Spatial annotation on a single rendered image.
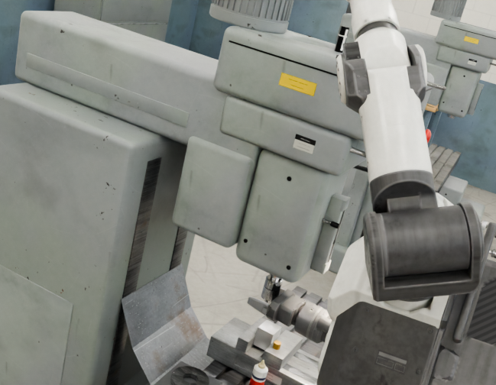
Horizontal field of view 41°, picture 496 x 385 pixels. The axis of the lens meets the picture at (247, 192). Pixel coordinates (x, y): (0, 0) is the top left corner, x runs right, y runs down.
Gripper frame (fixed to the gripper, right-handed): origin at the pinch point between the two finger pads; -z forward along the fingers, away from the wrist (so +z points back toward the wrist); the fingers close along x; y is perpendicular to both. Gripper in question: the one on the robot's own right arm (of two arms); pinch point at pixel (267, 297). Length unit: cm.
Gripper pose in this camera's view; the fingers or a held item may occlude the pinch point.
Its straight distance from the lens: 181.8
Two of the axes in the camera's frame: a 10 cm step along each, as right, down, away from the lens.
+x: -5.1, 2.2, -8.4
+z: 8.3, 3.9, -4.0
